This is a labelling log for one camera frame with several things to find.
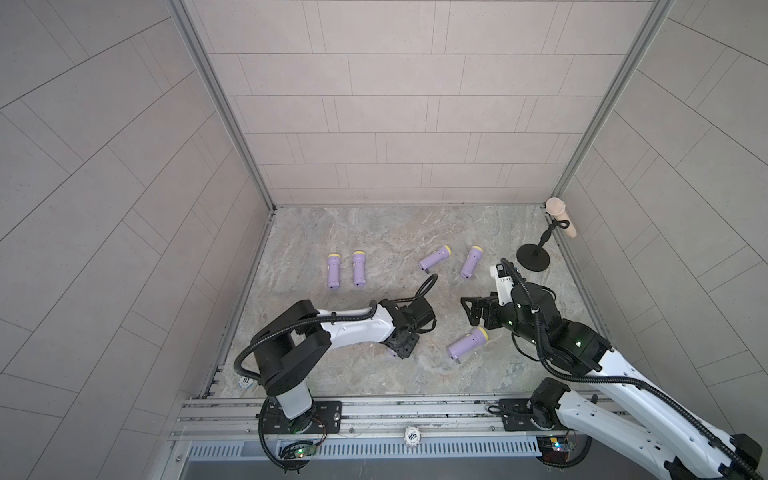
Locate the purple flashlight horizontal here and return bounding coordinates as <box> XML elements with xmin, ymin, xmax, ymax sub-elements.
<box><xmin>352</xmin><ymin>250</ymin><xmax>367</xmax><ymax>287</ymax></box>

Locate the purple flashlight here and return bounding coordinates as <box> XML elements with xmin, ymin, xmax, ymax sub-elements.
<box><xmin>327</xmin><ymin>253</ymin><xmax>341</xmax><ymax>290</ymax></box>
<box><xmin>446</xmin><ymin>326</ymin><xmax>489</xmax><ymax>362</ymax></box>
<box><xmin>418</xmin><ymin>245</ymin><xmax>452</xmax><ymax>272</ymax></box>
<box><xmin>460</xmin><ymin>246</ymin><xmax>484</xmax><ymax>279</ymax></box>

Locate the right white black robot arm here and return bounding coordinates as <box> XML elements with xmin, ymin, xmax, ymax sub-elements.
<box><xmin>460</xmin><ymin>259</ymin><xmax>763</xmax><ymax>479</ymax></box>

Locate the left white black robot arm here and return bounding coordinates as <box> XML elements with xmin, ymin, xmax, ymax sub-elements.
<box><xmin>233</xmin><ymin>273</ymin><xmax>438</xmax><ymax>432</ymax></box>

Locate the right circuit board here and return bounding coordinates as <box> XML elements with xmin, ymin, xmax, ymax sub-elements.
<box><xmin>536</xmin><ymin>436</ymin><xmax>576</xmax><ymax>465</ymax></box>

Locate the left green circuit board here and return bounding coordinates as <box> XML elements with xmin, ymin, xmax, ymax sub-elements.
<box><xmin>279</xmin><ymin>441</ymin><xmax>319</xmax><ymax>461</ymax></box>

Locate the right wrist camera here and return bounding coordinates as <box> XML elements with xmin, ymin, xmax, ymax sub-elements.
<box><xmin>489</xmin><ymin>263</ymin><xmax>516</xmax><ymax>306</ymax></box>

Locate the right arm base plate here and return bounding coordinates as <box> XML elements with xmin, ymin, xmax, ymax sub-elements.
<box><xmin>486</xmin><ymin>399</ymin><xmax>567</xmax><ymax>431</ymax></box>

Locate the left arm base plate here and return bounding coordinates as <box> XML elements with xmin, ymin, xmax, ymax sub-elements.
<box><xmin>259</xmin><ymin>398</ymin><xmax>343</xmax><ymax>435</ymax></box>

